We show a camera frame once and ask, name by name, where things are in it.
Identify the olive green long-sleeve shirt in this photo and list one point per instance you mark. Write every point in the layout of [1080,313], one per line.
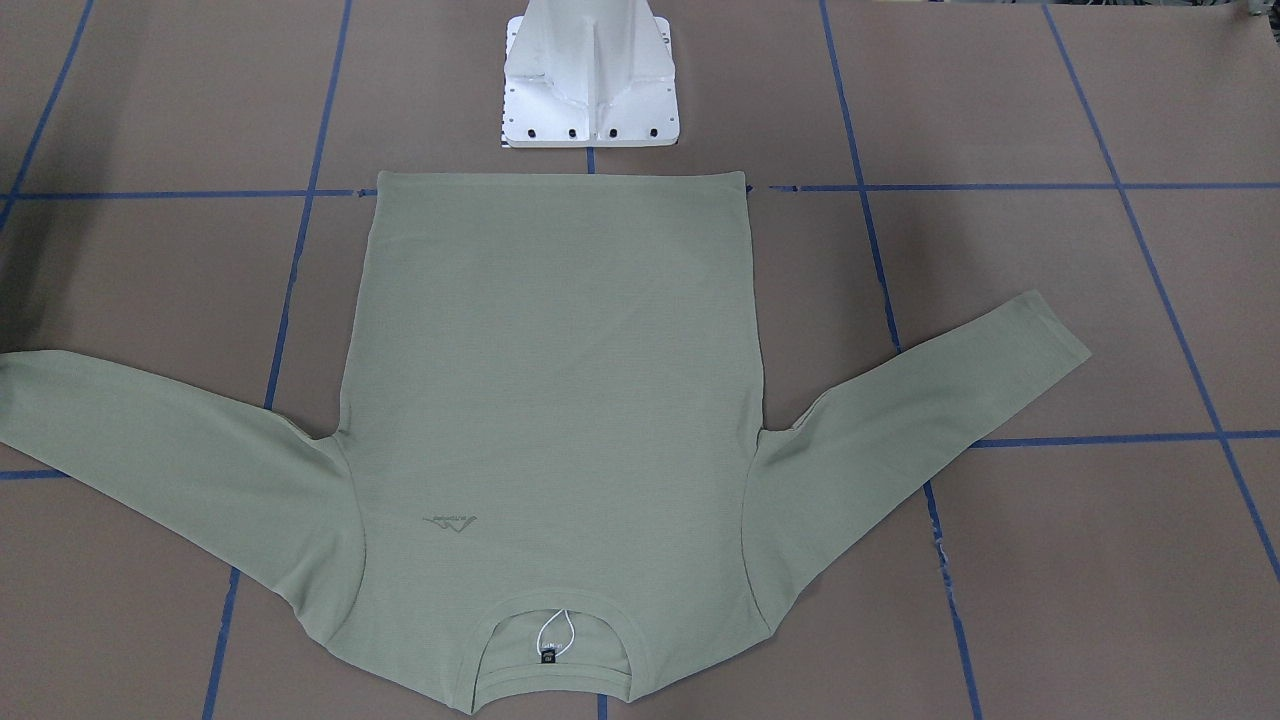
[551,470]

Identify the white metal pedestal base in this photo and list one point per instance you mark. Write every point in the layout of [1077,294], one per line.
[583,74]

